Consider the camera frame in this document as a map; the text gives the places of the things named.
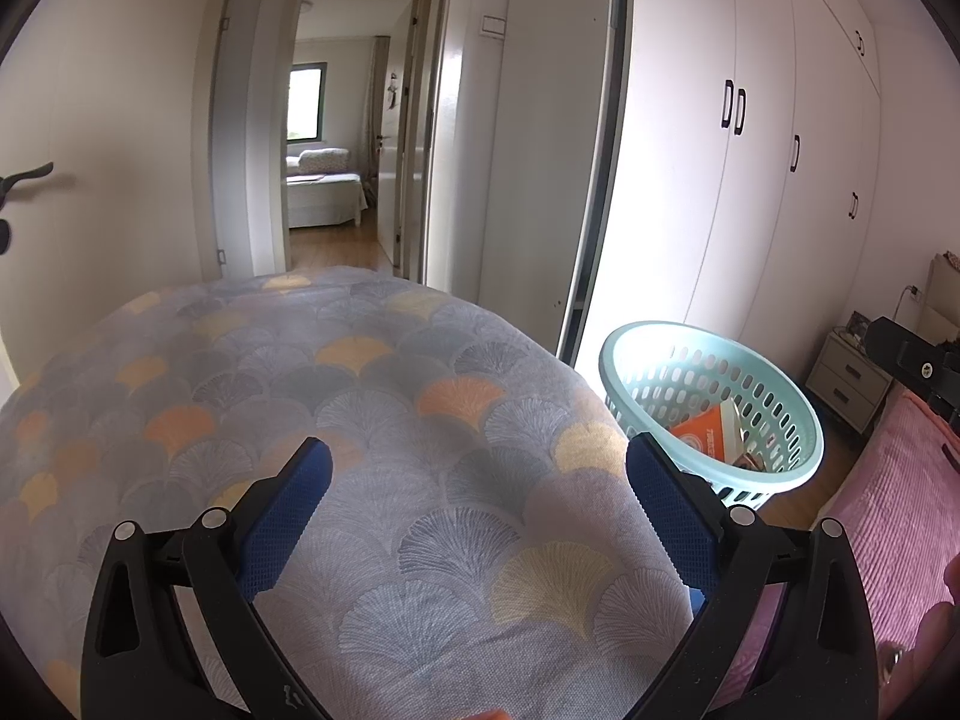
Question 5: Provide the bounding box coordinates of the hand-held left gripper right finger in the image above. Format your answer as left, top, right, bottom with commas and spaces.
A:
625, 431, 878, 720

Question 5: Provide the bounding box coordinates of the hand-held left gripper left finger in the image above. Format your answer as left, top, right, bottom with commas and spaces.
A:
79, 435, 335, 720

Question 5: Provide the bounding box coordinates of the orange and white carton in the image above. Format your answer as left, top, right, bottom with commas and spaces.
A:
667, 400, 745, 464

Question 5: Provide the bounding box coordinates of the teal perforated plastic basket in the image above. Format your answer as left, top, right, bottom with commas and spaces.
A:
598, 322, 824, 509

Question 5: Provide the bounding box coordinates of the person's right hand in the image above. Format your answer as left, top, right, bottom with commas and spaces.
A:
877, 556, 960, 720

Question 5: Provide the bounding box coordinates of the beige padded headboard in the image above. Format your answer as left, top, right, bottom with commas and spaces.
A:
917, 251, 960, 352

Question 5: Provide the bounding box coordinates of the beige nightstand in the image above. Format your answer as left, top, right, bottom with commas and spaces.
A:
807, 330, 895, 434

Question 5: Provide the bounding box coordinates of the fan-patterned grey tablecloth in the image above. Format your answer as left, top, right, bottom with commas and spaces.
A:
0, 270, 695, 720

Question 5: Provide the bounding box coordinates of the pink ribbed blanket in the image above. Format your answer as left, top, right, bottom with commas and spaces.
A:
709, 390, 960, 720

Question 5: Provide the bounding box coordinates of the white wardrobe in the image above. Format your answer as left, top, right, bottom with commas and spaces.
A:
577, 0, 886, 376

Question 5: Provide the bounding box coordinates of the white bed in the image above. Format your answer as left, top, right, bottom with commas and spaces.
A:
285, 148, 371, 230

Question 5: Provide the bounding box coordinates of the white pillow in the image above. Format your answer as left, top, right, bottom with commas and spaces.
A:
298, 148, 353, 176

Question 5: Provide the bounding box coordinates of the white room door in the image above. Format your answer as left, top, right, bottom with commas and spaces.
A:
0, 7, 220, 398

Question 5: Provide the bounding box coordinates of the white hallway door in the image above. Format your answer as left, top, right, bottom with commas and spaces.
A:
214, 0, 291, 272

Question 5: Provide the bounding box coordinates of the white sliding door panel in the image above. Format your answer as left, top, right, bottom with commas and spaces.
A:
424, 0, 632, 362

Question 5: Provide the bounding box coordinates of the dark framed window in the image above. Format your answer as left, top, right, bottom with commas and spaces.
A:
287, 66, 326, 144

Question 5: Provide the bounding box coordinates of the black door handle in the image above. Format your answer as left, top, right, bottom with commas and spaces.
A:
0, 161, 55, 201

